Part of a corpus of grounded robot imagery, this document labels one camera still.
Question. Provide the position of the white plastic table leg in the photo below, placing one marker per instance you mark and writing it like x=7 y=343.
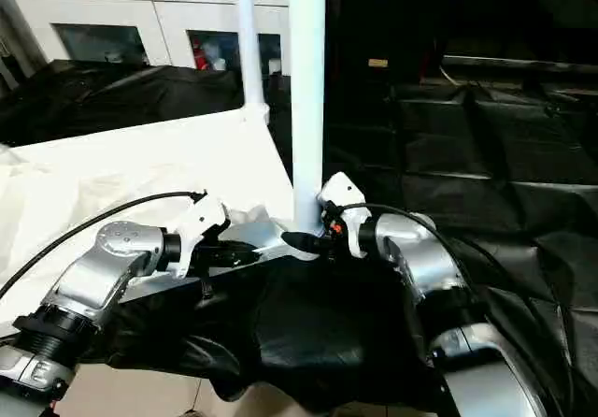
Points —
x=250 y=38
x=307 y=90

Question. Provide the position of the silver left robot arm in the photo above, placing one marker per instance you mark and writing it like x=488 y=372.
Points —
x=84 y=286

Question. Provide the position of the black work mat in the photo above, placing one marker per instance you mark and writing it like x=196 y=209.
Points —
x=495 y=202

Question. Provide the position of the small tan label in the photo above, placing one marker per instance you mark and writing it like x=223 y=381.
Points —
x=377 y=63

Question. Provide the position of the red bottle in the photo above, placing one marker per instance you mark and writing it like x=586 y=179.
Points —
x=197 y=57

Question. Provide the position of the dark low shelf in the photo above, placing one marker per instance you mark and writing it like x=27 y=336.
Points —
x=519 y=66

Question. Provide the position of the white cabinet with glass doors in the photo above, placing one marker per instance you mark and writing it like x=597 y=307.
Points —
x=112 y=6

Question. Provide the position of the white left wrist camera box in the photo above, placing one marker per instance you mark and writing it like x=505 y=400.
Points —
x=198 y=225

